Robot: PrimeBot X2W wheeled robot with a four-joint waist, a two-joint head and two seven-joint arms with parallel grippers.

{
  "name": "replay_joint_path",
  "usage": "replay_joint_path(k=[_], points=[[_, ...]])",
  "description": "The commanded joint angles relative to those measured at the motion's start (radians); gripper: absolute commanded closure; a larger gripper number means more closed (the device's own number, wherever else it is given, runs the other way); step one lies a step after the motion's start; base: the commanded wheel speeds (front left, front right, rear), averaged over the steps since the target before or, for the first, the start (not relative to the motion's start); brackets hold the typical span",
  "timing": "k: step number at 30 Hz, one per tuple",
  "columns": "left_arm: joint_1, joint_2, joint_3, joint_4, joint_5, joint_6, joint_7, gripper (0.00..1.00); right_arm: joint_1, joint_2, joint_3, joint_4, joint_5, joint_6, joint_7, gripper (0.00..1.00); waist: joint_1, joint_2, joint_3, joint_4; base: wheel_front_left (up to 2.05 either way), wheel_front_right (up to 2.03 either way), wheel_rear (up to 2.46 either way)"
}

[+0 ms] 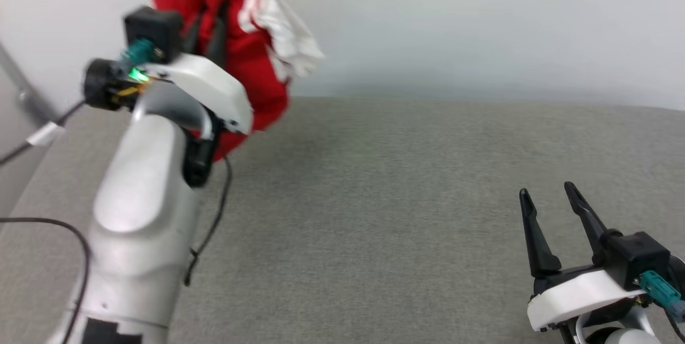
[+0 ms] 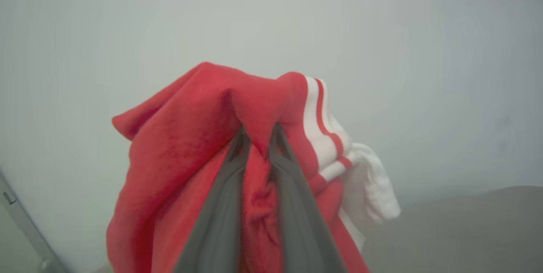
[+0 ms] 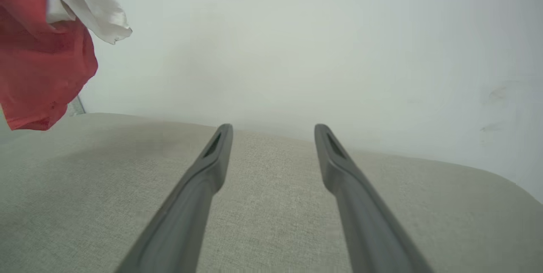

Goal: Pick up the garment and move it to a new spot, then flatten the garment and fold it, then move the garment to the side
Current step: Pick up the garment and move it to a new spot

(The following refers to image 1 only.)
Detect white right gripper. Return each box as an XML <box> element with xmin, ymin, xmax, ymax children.
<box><xmin>519</xmin><ymin>181</ymin><xmax>647</xmax><ymax>332</ymax></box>

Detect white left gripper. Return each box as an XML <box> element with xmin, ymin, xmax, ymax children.
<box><xmin>83</xmin><ymin>1</ymin><xmax>254</xmax><ymax>136</ymax></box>

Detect red and white garment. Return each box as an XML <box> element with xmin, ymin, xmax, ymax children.
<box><xmin>139</xmin><ymin>0</ymin><xmax>326</xmax><ymax>163</ymax></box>

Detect grey fabric sofa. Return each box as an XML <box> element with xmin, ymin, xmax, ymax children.
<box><xmin>0</xmin><ymin>95</ymin><xmax>685</xmax><ymax>344</ymax></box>

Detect thin black cable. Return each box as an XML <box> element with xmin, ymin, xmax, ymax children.
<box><xmin>0</xmin><ymin>217</ymin><xmax>92</xmax><ymax>344</ymax></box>
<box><xmin>184</xmin><ymin>156</ymin><xmax>234</xmax><ymax>287</ymax></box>

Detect black cable with white label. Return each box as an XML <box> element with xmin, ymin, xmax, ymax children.
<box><xmin>0</xmin><ymin>99</ymin><xmax>87</xmax><ymax>167</ymax></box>

